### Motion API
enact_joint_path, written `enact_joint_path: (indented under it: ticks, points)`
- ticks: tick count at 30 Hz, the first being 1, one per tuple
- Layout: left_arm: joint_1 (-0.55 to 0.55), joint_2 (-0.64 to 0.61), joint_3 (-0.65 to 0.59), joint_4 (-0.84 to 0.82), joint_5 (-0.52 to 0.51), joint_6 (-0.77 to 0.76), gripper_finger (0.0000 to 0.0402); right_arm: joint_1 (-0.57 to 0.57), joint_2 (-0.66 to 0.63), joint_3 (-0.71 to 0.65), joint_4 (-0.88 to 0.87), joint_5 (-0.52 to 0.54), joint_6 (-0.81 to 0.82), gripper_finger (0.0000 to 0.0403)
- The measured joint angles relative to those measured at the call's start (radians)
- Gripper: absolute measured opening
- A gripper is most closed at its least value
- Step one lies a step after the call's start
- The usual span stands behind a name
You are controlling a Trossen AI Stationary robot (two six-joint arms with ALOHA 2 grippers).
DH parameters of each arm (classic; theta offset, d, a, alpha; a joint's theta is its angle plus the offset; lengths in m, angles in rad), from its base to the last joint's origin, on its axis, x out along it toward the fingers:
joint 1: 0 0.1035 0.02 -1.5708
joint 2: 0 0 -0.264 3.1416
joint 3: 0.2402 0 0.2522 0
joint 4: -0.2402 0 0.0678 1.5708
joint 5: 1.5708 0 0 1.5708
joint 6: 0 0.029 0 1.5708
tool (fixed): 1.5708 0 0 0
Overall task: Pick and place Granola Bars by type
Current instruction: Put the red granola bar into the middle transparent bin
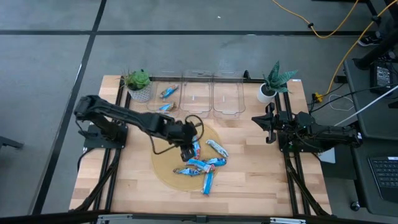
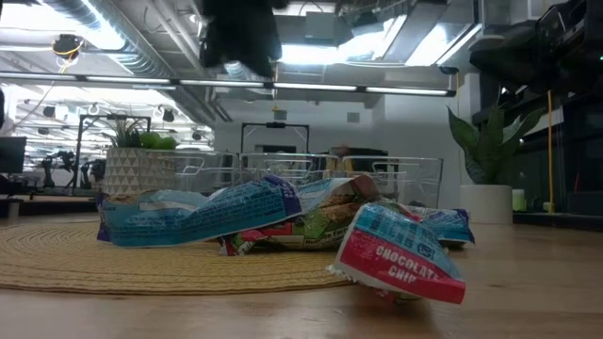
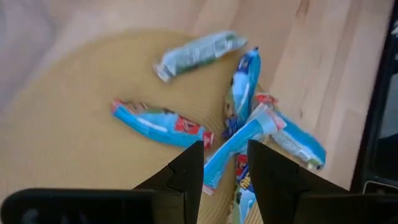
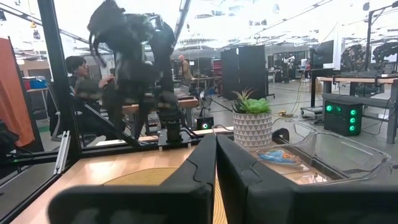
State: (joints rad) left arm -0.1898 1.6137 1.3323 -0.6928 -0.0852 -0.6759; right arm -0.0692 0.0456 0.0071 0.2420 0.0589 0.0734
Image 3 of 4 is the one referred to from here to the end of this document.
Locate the blue granola bar red patch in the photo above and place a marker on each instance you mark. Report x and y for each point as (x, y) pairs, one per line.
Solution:
(155, 124)

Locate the white and green granola bar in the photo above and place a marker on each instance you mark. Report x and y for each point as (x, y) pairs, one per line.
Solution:
(199, 53)

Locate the blue granola bar dark ends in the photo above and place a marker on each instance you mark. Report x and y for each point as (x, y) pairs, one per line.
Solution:
(245, 81)

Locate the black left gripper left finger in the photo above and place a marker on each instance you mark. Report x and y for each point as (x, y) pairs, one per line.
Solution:
(174, 193)

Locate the blue Quaker granola bar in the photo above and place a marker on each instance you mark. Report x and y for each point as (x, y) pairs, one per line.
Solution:
(244, 186)

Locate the black frame beam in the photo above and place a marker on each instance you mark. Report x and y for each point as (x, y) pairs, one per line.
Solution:
(373, 124)

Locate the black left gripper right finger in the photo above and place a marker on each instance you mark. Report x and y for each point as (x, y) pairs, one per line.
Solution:
(280, 193)

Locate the long light blue granola bar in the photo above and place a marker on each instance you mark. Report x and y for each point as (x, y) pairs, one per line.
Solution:
(230, 146)

